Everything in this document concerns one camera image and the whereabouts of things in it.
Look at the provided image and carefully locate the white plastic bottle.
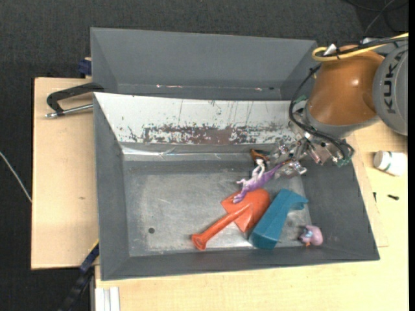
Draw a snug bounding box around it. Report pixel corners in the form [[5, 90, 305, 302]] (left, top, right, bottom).
[[372, 150, 408, 177]]

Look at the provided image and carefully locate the grey metal bin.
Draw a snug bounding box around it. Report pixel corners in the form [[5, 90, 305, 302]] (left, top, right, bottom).
[[89, 27, 381, 281]]

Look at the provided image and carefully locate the small brown toy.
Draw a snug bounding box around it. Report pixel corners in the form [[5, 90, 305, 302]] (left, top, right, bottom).
[[250, 148, 268, 164]]

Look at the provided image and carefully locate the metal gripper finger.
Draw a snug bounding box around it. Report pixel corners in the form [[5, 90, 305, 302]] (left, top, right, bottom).
[[269, 143, 292, 160], [274, 161, 308, 179]]

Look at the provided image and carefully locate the orange toy shovel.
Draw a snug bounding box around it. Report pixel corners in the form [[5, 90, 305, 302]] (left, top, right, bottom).
[[191, 188, 272, 251]]

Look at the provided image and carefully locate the teal flat block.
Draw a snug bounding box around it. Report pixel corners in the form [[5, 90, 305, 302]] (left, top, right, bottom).
[[248, 188, 309, 250]]

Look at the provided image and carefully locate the purple toy lizard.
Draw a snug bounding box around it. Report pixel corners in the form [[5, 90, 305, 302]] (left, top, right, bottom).
[[235, 160, 285, 204]]

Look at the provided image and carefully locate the pink toy animal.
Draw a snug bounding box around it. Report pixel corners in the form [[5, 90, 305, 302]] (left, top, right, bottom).
[[298, 224, 324, 248]]

